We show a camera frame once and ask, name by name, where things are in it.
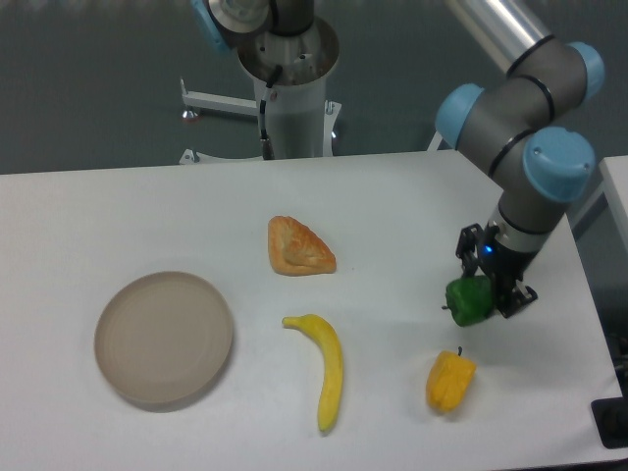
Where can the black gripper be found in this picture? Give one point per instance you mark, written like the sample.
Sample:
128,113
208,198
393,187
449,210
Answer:
503,265

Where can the green toy pepper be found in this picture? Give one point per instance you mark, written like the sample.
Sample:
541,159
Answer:
469,300

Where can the yellow toy banana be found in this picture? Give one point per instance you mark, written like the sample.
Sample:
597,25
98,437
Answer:
323,334

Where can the white side table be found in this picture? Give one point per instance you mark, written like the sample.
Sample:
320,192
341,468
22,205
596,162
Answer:
611,194

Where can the beige round plate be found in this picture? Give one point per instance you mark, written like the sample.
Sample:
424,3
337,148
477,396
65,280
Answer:
163,341

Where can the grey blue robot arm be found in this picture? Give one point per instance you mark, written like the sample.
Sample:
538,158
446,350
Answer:
508,133

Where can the orange toy pastry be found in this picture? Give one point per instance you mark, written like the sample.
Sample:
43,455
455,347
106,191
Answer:
294,250

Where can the black device at edge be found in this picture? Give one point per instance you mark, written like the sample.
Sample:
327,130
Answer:
610,416

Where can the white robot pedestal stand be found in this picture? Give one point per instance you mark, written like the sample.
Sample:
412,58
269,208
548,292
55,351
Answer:
295,119

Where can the yellow toy pepper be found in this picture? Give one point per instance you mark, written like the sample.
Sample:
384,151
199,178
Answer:
448,380

